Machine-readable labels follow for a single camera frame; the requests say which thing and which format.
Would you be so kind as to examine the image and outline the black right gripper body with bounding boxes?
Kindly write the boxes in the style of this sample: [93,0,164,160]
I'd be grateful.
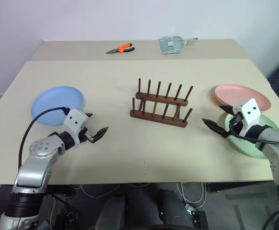
[224,112,242,139]

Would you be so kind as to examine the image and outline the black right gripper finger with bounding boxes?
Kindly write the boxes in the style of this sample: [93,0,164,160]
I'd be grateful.
[219,104,235,115]
[201,118,227,139]

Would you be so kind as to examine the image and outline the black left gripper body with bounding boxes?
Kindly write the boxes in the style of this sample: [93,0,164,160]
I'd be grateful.
[77,128,94,144]

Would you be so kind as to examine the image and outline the wooden dish rack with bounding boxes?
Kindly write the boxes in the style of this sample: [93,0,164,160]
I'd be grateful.
[130,78,194,128]

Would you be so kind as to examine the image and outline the pink plate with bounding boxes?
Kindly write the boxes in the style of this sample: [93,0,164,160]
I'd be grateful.
[214,83,272,113]

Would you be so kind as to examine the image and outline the pale green plate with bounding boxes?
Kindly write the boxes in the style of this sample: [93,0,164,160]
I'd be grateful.
[224,112,279,160]

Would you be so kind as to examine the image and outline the blue plate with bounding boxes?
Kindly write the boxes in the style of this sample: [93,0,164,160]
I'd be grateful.
[31,85,85,127]

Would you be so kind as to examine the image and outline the dark rounded shape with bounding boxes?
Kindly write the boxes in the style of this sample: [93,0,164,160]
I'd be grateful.
[157,188,194,228]
[97,191,127,230]

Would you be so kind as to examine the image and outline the pale green dustpan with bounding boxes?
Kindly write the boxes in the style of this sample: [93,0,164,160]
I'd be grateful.
[159,35,199,55]

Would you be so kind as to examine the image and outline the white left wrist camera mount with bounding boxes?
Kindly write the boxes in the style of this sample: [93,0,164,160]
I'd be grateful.
[63,108,88,141]

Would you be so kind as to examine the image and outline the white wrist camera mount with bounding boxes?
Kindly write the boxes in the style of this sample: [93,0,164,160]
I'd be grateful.
[63,108,88,141]
[232,98,262,137]

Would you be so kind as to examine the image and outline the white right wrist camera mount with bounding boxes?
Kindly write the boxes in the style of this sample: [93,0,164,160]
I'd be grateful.
[232,98,262,137]

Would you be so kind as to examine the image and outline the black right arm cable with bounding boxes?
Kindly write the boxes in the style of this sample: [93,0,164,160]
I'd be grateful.
[229,115,279,146]

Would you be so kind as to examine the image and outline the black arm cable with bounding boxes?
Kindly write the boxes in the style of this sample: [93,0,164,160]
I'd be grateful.
[229,115,279,146]
[18,107,69,173]

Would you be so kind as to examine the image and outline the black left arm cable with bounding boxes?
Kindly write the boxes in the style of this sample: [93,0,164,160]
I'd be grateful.
[18,107,69,173]

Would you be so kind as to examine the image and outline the white floor cable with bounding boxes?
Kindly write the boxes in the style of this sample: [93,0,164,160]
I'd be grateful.
[177,182,207,209]
[80,184,121,199]

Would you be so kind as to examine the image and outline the orange handled pliers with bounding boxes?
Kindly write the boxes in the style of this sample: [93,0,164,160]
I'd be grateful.
[105,43,135,54]

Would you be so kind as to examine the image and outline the black metal bracket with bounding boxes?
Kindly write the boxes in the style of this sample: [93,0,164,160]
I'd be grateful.
[189,210,208,230]

